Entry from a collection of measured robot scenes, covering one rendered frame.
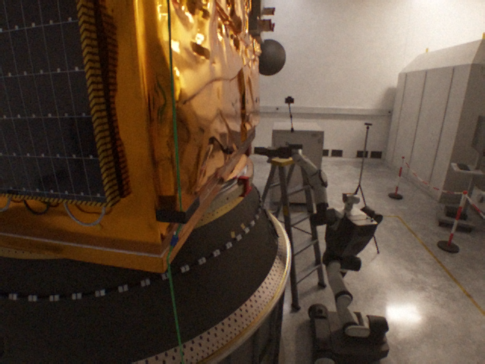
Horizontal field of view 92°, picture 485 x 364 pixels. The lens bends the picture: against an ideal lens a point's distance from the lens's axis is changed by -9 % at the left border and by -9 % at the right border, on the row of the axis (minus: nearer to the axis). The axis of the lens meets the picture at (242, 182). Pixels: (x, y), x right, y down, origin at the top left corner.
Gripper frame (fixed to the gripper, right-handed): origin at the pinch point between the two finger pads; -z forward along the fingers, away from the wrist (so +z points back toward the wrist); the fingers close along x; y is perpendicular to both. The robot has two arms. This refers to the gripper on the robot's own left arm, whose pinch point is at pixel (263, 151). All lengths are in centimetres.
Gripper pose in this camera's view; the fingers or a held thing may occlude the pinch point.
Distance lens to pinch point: 178.8
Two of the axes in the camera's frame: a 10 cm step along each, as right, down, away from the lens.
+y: 0.0, 9.4, 3.3
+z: 9.9, 0.5, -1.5
